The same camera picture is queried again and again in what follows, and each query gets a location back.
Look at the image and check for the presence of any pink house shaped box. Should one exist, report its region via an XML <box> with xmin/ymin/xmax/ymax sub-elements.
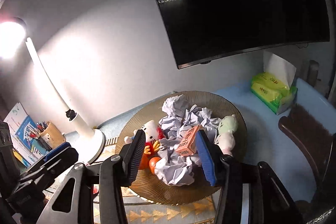
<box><xmin>175</xmin><ymin>125</ymin><xmax>202</xmax><ymax>156</ymax></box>

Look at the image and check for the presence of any orange tangerine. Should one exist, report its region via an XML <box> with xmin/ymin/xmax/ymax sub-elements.
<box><xmin>138</xmin><ymin>153</ymin><xmax>150</xmax><ymax>170</ymax></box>
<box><xmin>149</xmin><ymin>156</ymin><xmax>161</xmax><ymax>174</ymax></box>

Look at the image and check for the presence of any tricolor dango plush skewer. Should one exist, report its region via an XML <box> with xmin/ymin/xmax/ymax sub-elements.
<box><xmin>214</xmin><ymin>114</ymin><xmax>239</xmax><ymax>156</ymax></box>

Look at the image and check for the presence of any white paper workbook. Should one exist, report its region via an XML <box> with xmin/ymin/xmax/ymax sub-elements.
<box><xmin>4</xmin><ymin>102</ymin><xmax>38</xmax><ymax>165</ymax></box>

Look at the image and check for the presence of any green tissue pack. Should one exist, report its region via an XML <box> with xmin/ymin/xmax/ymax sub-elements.
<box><xmin>251</xmin><ymin>51</ymin><xmax>297</xmax><ymax>115</ymax></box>

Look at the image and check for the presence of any large paper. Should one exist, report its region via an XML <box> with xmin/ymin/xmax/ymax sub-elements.
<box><xmin>159</xmin><ymin>105</ymin><xmax>221</xmax><ymax>141</ymax></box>

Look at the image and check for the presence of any white cat plush toy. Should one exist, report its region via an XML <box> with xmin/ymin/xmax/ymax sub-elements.
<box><xmin>141</xmin><ymin>120</ymin><xmax>165</xmax><ymax>159</ymax></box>

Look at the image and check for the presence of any patterned blue woven mat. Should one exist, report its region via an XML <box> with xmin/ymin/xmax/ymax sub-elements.
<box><xmin>41</xmin><ymin>134</ymin><xmax>224</xmax><ymax>224</ymax></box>

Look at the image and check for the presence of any blue cover workbook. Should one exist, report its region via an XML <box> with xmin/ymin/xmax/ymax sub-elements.
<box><xmin>15</xmin><ymin>115</ymin><xmax>47</xmax><ymax>159</ymax></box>

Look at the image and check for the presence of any black mesh pen cup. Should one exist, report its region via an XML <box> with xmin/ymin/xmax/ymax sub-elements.
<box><xmin>34</xmin><ymin>135</ymin><xmax>52</xmax><ymax>152</ymax></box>

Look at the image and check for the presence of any paper ball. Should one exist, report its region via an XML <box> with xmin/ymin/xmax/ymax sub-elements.
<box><xmin>161</xmin><ymin>94</ymin><xmax>189</xmax><ymax>118</ymax></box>

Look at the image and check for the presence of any black monitor screen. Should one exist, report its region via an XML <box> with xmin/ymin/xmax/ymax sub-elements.
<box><xmin>157</xmin><ymin>0</ymin><xmax>330</xmax><ymax>69</ymax></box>

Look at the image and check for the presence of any brown ribbed glass bowl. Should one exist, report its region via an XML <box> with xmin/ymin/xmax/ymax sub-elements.
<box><xmin>116</xmin><ymin>91</ymin><xmax>247</xmax><ymax>205</ymax></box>

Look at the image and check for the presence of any dark wooden chair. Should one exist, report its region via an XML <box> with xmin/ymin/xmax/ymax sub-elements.
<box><xmin>278</xmin><ymin>104</ymin><xmax>336</xmax><ymax>223</ymax></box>

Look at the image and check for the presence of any yellow purple book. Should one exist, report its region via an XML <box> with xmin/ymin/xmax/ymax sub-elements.
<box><xmin>13</xmin><ymin>148</ymin><xmax>31</xmax><ymax>168</ymax></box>

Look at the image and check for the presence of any white desk lamp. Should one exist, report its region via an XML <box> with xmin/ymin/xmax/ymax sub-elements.
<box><xmin>0</xmin><ymin>16</ymin><xmax>106</xmax><ymax>164</ymax></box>

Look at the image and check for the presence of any wooden pen holder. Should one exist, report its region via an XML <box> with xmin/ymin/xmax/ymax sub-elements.
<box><xmin>40</xmin><ymin>122</ymin><xmax>66</xmax><ymax>149</ymax></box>

